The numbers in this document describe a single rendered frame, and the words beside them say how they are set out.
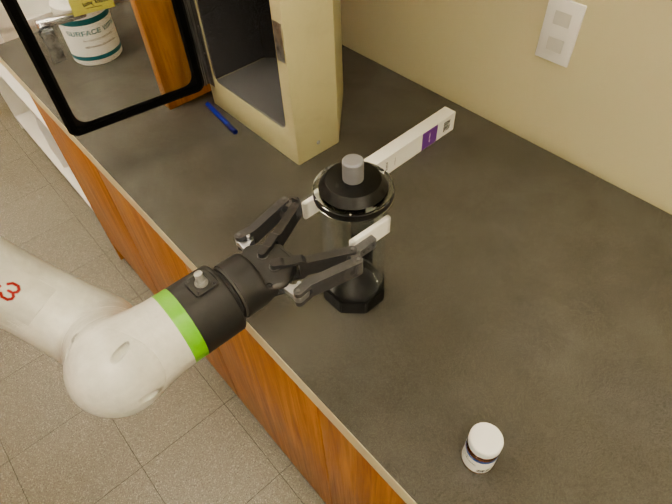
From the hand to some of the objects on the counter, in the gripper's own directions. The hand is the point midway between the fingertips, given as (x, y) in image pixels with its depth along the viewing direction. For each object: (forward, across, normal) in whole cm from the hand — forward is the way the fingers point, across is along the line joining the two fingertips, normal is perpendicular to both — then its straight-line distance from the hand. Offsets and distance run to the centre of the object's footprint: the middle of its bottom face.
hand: (350, 213), depth 71 cm
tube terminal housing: (+26, +47, +18) cm, 57 cm away
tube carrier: (0, 0, +17) cm, 17 cm away
